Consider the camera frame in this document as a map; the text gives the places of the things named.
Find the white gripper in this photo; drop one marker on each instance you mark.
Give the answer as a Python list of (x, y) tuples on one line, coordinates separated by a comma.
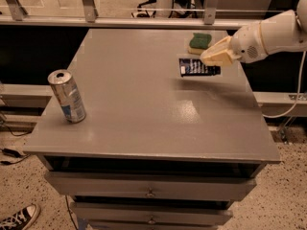
[(247, 45)]

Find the blue rxbar blueberry wrapper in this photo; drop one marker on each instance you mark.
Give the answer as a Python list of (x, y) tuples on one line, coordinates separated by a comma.
[(193, 67)]

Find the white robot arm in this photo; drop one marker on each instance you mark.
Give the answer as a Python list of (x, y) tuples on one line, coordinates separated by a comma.
[(285, 32)]

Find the green and yellow sponge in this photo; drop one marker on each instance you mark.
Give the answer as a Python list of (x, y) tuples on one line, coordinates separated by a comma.
[(199, 43)]

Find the grey drawer cabinet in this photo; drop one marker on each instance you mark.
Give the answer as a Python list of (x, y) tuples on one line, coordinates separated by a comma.
[(143, 117)]

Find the silver blue drink can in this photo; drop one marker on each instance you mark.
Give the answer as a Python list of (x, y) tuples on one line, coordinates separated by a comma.
[(68, 95)]

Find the top grey drawer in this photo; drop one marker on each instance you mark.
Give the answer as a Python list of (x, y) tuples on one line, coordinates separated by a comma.
[(150, 186)]

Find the grey drawer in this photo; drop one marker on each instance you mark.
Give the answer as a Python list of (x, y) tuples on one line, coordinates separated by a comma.
[(150, 186), (150, 214)]

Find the metal railing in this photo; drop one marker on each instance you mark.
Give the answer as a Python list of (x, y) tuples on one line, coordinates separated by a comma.
[(167, 14)]

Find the black white sneaker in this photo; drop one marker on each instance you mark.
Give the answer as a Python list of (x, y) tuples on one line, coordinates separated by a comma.
[(21, 220)]

